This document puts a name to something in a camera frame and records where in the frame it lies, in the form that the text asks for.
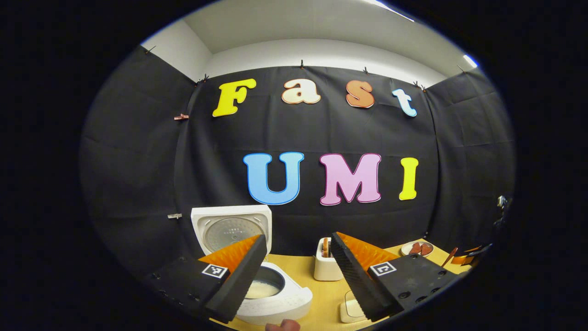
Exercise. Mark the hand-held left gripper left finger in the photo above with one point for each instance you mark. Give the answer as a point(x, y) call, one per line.
point(243, 280)

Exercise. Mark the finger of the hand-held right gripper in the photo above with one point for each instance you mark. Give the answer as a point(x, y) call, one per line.
point(461, 260)

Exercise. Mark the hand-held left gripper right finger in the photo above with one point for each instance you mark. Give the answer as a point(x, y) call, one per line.
point(353, 280)

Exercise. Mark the wooden spoon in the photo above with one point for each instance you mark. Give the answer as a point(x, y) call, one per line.
point(450, 257)

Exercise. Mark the clear container of rice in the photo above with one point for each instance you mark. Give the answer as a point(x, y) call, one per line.
point(351, 309)

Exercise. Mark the white rice cooker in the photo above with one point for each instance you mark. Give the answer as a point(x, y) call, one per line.
point(285, 303)

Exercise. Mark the white toaster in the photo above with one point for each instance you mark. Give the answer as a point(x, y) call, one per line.
point(325, 269)

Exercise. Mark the reddish brown meat piece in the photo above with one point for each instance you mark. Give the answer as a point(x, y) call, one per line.
point(416, 248)
point(426, 249)

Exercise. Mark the bread slice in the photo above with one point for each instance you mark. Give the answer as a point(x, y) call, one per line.
point(325, 247)

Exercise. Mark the round white plate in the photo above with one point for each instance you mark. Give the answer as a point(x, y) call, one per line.
point(409, 250)

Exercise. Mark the black backdrop cloth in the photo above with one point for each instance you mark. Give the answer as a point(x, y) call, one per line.
point(294, 138)

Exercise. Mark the small ceiling light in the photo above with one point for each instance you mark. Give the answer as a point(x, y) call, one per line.
point(470, 60)

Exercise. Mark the copper clip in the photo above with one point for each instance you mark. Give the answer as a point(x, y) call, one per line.
point(181, 117)

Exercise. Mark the long ceiling light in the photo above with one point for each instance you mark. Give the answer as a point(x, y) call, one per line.
point(390, 9)

